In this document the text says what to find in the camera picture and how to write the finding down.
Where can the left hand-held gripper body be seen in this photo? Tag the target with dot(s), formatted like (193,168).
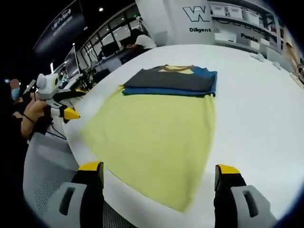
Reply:
(46,88)

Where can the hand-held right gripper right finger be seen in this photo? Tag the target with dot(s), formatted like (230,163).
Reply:
(228,190)

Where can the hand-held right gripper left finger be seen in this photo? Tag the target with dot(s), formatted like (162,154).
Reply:
(90,190)

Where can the yellow blue grey garment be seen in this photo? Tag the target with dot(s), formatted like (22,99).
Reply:
(152,133)

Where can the person's left hand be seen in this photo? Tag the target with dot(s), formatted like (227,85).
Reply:
(35,110)

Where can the tilted display screen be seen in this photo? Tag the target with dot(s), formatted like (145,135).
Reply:
(72,64)

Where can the grey mesh chair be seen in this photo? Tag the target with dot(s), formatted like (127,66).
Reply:
(47,161)

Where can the grey office desk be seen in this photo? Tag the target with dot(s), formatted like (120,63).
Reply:
(114,63)

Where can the black monitor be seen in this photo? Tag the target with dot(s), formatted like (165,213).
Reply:
(110,50)

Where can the dark hanging banner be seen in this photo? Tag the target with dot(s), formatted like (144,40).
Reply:
(61,23)

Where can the beige cloth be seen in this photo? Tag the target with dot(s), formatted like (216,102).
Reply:
(298,79)

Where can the white crumpled cloth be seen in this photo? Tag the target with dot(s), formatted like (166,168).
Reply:
(257,57)
(276,66)

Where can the metal storage shelf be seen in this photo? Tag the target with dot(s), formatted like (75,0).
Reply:
(268,22)

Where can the row of white storage bins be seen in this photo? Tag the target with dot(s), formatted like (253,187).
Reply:
(228,12)

